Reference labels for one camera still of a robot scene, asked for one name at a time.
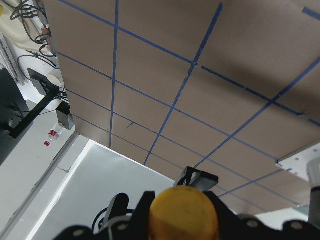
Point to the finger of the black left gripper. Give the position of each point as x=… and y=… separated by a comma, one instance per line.
x=198, y=179

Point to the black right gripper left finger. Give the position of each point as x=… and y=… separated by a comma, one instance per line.
x=119, y=222

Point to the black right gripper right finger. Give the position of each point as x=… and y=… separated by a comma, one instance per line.
x=248, y=227

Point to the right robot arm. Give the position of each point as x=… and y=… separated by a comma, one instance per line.
x=314, y=190

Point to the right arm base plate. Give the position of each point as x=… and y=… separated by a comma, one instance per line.
x=303, y=163

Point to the yellow push button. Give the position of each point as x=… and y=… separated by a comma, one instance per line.
x=182, y=213

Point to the black monitor stand base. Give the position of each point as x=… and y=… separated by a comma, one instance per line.
x=41, y=83

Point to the red cap plastic bottle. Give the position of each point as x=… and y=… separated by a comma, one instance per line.
x=54, y=134

